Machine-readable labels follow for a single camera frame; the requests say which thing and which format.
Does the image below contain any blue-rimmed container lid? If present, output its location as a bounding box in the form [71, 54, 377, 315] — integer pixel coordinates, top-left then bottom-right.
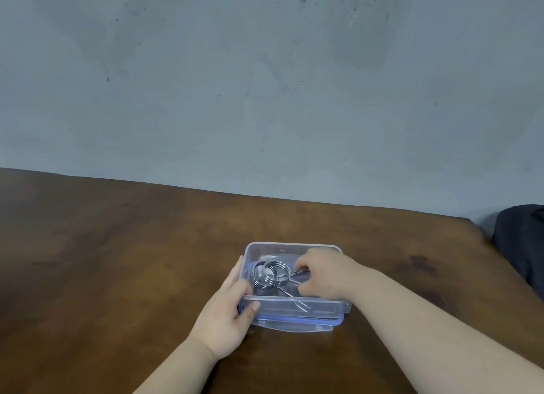
[238, 303, 345, 334]

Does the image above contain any person's right forearm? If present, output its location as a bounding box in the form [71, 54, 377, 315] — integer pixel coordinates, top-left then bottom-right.
[353, 269, 544, 394]

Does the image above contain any person's left forearm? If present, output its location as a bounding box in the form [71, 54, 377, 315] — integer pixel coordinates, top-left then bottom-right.
[133, 334, 219, 394]

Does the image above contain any clear plastic container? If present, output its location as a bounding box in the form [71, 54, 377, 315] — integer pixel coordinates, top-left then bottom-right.
[241, 242, 353, 327]

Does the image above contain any dark fabric object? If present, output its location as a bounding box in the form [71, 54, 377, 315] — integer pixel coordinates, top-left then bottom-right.
[492, 205, 544, 302]

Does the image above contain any metal spring clip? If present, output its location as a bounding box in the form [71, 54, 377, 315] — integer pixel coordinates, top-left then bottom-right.
[251, 259, 312, 312]

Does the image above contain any person's left hand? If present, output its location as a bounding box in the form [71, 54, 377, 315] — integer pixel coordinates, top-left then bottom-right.
[187, 255, 261, 361]

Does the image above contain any person's right hand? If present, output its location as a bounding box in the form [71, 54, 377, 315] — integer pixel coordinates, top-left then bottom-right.
[291, 248, 375, 315]

